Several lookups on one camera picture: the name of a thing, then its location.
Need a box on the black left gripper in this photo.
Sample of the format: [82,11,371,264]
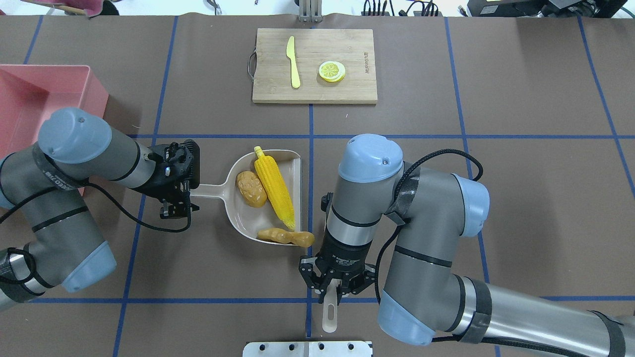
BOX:
[144,139,201,219]

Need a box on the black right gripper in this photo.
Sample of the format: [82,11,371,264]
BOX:
[299,233,376,303]

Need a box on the beige hand brush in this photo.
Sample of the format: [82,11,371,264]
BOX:
[322,279,340,334]

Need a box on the tan toy ginger root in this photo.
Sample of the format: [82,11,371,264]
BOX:
[257,228,315,248]

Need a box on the beige plastic dustpan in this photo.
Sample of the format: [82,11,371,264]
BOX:
[190,149,302,242]

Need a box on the brown toy potato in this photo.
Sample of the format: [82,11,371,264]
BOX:
[236,171,267,208]

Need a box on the yellow toy corn cob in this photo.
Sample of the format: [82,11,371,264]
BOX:
[254,145,296,231]

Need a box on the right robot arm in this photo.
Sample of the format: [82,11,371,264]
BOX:
[299,134,635,357]

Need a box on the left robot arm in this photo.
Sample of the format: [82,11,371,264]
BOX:
[1,108,200,310]

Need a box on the pink plastic bin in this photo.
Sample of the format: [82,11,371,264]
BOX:
[0,64,110,196]

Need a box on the yellow plastic toy knife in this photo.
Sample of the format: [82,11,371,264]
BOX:
[286,36,301,89]

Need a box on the yellow toy lemon slice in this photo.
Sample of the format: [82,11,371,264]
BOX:
[318,60,346,83]

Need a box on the bamboo cutting board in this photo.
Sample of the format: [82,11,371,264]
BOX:
[252,28,378,105]

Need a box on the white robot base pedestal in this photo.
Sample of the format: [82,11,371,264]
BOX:
[242,341,374,357]

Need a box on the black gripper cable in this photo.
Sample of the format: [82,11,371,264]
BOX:
[375,149,484,303]

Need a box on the aluminium frame post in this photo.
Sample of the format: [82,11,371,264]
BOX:
[295,0,323,23]

